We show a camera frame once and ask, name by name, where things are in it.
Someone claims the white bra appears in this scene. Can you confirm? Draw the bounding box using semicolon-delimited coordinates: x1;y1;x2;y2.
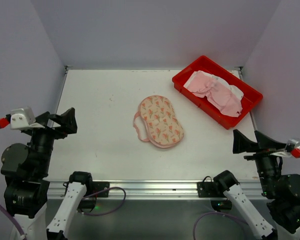
183;70;244;100

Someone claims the pink bra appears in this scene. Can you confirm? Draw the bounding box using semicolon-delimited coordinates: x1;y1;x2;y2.
186;73;243;118

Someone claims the floral fabric laundry bag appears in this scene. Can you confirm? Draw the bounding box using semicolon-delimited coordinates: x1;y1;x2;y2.
133;95;185;149

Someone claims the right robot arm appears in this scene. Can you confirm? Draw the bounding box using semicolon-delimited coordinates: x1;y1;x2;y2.
213;129;300;240

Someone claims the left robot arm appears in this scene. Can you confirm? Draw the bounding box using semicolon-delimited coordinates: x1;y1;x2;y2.
0;107;93;240

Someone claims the red plastic tray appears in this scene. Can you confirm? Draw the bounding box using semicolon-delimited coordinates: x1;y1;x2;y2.
172;55;263;130

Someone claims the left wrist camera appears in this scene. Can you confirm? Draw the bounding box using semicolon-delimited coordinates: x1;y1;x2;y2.
10;106;44;131

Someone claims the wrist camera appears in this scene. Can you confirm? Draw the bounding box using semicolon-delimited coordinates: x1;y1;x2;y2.
271;138;300;159
10;106;44;131

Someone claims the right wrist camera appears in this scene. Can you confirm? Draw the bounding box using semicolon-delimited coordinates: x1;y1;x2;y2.
271;138;300;159

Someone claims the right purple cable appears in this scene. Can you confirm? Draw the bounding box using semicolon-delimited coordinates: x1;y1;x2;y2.
192;148;300;240

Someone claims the purple cable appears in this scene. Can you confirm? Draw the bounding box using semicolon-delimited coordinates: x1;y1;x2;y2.
0;118;127;240
192;148;300;240

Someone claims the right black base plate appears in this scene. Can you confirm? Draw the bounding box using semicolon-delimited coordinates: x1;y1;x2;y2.
196;175;215;198

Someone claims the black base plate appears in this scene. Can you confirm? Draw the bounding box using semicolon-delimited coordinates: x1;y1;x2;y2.
196;175;215;198
93;181;110;198

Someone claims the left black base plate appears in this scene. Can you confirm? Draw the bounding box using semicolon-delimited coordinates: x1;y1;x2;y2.
93;181;110;198

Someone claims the aluminium front rail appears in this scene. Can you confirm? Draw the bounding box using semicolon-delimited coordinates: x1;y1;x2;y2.
47;180;265;200

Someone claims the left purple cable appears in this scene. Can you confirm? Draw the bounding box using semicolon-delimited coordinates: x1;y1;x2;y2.
0;118;127;240

